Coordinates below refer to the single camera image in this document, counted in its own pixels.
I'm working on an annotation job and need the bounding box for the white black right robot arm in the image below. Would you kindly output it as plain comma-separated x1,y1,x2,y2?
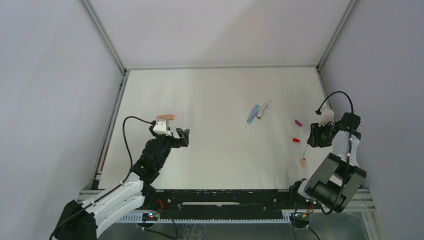
289,112,367,215

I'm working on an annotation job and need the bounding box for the white pen green tip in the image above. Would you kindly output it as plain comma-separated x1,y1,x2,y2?
258,100,273,120

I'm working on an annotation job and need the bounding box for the orange translucent highlighter pen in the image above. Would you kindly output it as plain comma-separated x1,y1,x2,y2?
156,114,175,121

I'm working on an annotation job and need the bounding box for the thin white red pen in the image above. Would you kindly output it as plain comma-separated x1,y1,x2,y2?
301,144,309,161

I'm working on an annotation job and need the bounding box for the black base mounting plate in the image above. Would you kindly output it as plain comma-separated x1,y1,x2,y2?
124,188,322,220

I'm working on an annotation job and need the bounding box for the blue translucent highlighter pen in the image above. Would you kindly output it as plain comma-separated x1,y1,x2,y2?
246,104,260,124

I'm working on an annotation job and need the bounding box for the black cable on base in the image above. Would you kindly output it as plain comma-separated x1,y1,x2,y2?
135,211,206,240

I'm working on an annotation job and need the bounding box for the purple pen cap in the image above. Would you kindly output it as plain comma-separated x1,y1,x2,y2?
294,119,303,127

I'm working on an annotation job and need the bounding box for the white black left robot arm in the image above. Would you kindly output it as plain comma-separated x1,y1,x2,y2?
49,126,190,240

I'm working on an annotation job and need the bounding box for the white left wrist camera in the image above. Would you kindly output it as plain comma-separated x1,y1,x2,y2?
152,118,172,136

